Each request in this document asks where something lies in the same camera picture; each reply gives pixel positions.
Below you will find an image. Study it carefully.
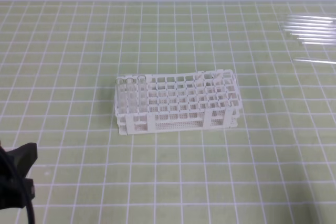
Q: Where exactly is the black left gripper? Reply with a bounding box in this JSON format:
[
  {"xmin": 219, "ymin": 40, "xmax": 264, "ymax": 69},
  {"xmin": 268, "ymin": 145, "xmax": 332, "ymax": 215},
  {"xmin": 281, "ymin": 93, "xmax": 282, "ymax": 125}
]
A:
[{"xmin": 1, "ymin": 143, "xmax": 38, "ymax": 209}]

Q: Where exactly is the clear glass test tube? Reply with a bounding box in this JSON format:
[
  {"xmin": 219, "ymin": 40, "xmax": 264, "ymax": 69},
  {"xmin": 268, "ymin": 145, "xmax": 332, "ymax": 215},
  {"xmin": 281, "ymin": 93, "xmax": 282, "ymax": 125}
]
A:
[{"xmin": 138, "ymin": 75, "xmax": 147, "ymax": 113}]

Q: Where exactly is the green checkered tablecloth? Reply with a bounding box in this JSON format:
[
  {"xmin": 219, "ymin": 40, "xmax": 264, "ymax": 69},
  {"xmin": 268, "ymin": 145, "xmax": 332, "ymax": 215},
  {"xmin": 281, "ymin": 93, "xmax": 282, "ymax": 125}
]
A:
[{"xmin": 1, "ymin": 2, "xmax": 335, "ymax": 223}]

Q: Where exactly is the glass test tube far left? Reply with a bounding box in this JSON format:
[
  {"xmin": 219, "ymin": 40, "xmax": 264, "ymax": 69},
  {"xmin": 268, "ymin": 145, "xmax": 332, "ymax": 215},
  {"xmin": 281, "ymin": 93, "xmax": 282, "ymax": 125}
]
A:
[{"xmin": 116, "ymin": 77, "xmax": 127, "ymax": 114}]

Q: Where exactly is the white plastic test tube rack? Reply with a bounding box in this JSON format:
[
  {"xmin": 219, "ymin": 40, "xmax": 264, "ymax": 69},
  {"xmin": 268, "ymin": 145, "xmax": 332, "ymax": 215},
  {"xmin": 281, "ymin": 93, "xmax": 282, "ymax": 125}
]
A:
[{"xmin": 114, "ymin": 69, "xmax": 243, "ymax": 135}]

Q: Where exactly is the glass test tube second row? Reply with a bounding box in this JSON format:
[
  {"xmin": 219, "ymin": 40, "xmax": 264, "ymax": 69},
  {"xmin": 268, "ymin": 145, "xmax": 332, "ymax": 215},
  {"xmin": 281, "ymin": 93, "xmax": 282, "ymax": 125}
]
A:
[{"xmin": 283, "ymin": 23, "xmax": 335, "ymax": 30}]

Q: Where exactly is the glass test tube third row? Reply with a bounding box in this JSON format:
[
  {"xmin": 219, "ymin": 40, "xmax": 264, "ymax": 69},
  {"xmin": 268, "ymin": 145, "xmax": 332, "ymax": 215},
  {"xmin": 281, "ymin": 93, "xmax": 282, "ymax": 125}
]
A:
[{"xmin": 284, "ymin": 28, "xmax": 335, "ymax": 35}]

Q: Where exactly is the glass test tube lone right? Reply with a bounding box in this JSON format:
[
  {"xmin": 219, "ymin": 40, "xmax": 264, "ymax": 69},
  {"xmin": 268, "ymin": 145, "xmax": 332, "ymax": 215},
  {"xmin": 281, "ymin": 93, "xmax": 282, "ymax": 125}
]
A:
[{"xmin": 293, "ymin": 59, "xmax": 336, "ymax": 65}]

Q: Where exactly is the glass test tube top row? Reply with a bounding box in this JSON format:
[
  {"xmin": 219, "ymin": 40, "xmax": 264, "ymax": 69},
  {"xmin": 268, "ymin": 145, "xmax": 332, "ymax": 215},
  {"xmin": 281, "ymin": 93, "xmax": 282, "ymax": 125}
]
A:
[{"xmin": 286, "ymin": 15, "xmax": 335, "ymax": 24}]

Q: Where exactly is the glass test tube fifth row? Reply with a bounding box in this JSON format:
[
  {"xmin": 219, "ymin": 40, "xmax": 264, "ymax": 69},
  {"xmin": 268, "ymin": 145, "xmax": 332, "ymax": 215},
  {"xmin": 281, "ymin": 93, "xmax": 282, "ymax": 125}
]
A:
[{"xmin": 299, "ymin": 38, "xmax": 335, "ymax": 46}]

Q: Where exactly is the glass test tube fourth row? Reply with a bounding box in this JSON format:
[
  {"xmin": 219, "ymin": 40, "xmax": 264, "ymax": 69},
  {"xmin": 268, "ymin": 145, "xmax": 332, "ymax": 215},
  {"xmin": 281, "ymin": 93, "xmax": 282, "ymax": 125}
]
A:
[{"xmin": 291, "ymin": 33, "xmax": 335, "ymax": 40}]

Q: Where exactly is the black left camera cable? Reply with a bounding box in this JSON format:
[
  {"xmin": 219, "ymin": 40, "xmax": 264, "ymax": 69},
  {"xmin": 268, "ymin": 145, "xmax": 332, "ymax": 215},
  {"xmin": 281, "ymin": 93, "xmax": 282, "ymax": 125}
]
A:
[{"xmin": 0, "ymin": 145, "xmax": 36, "ymax": 224}]

